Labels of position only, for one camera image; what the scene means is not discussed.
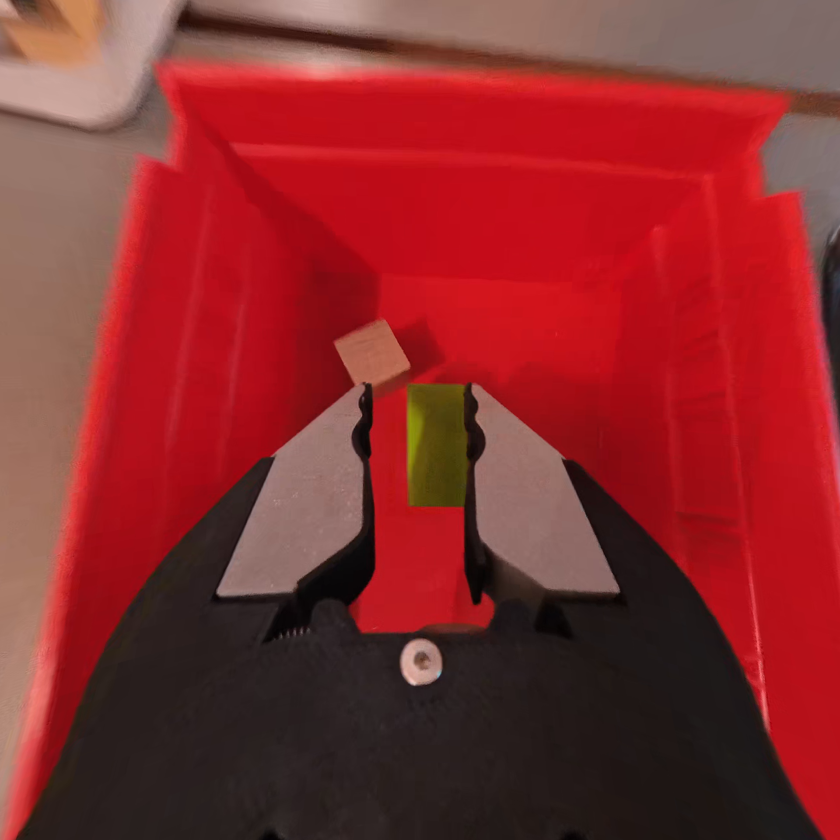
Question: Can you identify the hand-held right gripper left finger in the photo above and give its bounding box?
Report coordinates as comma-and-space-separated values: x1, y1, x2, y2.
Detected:
215, 382, 377, 608

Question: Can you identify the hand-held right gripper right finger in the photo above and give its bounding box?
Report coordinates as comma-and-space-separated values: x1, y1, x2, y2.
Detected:
463, 382, 622, 606

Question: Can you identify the lime green long block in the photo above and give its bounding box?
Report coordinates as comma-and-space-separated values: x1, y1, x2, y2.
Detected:
406, 383, 471, 508

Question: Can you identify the natural wooden cube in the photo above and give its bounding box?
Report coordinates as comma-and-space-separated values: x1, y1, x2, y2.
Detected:
333, 319, 412, 395

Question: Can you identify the red plastic bin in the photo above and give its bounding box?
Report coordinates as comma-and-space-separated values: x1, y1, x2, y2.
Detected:
0, 59, 840, 840

